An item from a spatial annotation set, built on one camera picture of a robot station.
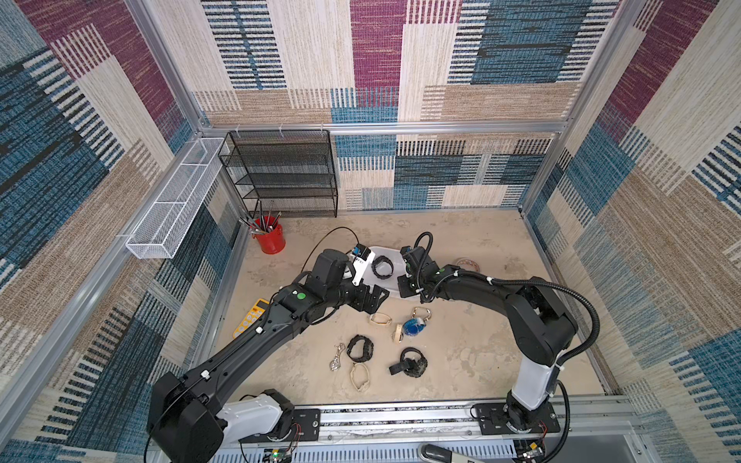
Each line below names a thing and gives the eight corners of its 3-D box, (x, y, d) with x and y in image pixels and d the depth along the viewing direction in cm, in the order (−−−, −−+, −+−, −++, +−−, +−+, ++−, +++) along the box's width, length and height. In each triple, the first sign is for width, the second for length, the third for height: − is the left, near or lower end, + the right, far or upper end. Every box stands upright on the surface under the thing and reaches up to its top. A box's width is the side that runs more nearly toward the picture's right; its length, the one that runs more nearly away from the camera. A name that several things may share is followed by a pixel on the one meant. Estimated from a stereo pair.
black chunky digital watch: (344, 354, 86) (343, 350, 83) (357, 336, 90) (356, 331, 87) (364, 367, 84) (363, 363, 81) (376, 348, 87) (376, 343, 84)
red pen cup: (260, 255, 111) (250, 235, 102) (266, 237, 116) (257, 216, 107) (284, 255, 111) (276, 234, 102) (288, 237, 116) (281, 216, 107)
